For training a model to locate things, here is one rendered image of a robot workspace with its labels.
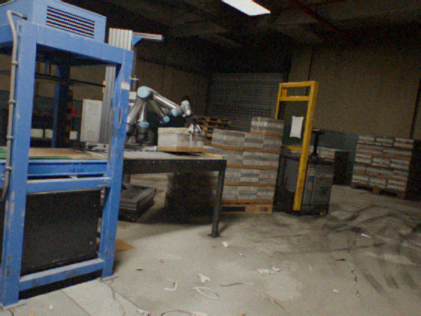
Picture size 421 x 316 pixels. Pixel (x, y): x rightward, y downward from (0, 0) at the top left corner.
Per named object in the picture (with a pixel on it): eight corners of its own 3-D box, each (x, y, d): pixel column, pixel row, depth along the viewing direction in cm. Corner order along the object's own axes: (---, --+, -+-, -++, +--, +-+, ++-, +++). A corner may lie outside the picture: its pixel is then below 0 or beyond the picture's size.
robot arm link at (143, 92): (130, 135, 372) (155, 91, 364) (124, 136, 358) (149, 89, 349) (121, 129, 374) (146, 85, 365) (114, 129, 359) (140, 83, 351)
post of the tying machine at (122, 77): (106, 271, 251) (127, 52, 236) (113, 276, 246) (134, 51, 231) (95, 274, 245) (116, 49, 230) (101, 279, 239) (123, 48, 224)
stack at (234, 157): (163, 206, 452) (170, 142, 444) (240, 205, 506) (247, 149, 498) (174, 214, 418) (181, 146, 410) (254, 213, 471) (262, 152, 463)
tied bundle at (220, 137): (210, 146, 470) (212, 129, 468) (228, 147, 484) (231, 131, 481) (223, 149, 437) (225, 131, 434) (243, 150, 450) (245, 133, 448)
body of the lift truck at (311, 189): (271, 203, 550) (278, 153, 543) (298, 203, 576) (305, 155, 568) (301, 216, 489) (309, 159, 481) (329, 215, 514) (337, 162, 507)
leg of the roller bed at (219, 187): (213, 234, 363) (222, 169, 357) (218, 235, 359) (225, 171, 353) (210, 235, 359) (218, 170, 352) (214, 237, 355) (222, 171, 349)
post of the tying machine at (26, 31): (13, 297, 206) (32, 25, 191) (19, 303, 201) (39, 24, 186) (-3, 302, 200) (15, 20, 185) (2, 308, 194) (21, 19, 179)
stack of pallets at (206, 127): (206, 154, 1224) (210, 117, 1212) (228, 159, 1168) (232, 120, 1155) (180, 154, 1119) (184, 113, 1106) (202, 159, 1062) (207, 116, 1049)
